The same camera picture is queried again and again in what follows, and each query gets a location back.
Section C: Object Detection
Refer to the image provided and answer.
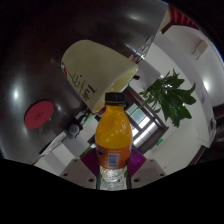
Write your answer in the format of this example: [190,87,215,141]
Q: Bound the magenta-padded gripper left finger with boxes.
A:
[59,148,100,190]

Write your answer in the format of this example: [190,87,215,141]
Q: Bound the potted plant in white pot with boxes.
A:
[137,64,198,128]

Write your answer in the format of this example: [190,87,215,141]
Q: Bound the orange drink bottle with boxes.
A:
[94,91,133,192]

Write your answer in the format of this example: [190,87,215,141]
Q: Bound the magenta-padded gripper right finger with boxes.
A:
[127,148,168,190]

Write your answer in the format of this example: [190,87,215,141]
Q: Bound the red carpeted staircase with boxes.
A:
[167,3,199,32]

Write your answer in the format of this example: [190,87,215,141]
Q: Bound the dark grey headphones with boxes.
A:
[67,123,82,138]

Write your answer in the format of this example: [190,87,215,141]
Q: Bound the dark wooden double door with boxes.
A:
[123,85,169,154]

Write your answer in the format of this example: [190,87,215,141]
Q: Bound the flat round red coaster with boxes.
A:
[23,100,55,130]

